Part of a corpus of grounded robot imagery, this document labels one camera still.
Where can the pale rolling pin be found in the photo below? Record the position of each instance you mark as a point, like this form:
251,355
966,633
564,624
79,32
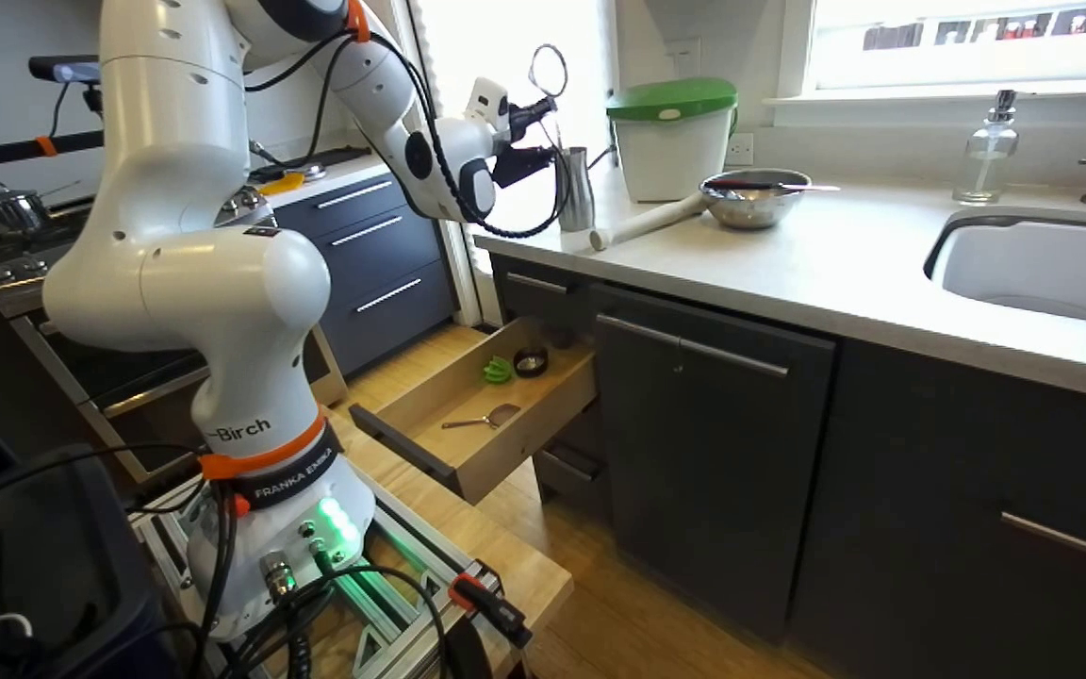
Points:
642,224

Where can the black boom bar orange tape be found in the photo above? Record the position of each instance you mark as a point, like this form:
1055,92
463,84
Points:
1,157

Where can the white container green lid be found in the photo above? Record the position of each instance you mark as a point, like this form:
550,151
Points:
677,151

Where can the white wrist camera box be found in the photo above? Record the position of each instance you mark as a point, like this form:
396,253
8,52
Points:
486,98

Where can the grey camera on mount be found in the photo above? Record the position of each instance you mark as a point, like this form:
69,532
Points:
65,68

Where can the aluminium base frame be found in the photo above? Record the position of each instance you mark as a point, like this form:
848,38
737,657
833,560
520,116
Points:
379,608

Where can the kitchen window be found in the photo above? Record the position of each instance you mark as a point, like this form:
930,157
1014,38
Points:
971,63

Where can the small metal mesh strainer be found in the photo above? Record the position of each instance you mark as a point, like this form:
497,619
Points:
502,413

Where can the wooden drawer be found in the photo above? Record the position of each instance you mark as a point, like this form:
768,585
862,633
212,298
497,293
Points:
442,391

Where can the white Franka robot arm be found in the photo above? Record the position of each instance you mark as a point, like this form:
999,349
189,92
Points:
179,126

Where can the metal kettle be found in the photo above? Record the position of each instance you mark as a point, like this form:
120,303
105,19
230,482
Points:
8,211

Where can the silver metal cup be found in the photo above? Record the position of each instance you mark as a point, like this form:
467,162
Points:
577,189

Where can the dark kitchen stove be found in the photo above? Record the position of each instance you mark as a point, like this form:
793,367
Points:
8,259

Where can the black bin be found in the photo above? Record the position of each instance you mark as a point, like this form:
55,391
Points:
55,567

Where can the kitchen sink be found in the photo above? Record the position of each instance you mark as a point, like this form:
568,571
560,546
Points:
1047,268

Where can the small green item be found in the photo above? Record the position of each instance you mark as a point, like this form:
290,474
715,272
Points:
497,370

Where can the red black clamp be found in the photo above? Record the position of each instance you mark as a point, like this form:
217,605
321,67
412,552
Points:
490,608

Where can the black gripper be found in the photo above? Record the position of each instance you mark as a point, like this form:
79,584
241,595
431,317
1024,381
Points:
510,151

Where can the metal bowl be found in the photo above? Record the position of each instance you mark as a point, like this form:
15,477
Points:
756,209

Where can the large metal mesh strainer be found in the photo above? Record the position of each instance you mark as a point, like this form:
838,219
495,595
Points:
548,73

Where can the door with white blinds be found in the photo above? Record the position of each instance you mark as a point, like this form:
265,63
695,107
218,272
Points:
589,63

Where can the clear soap dispenser bottle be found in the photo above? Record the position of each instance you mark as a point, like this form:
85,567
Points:
986,157

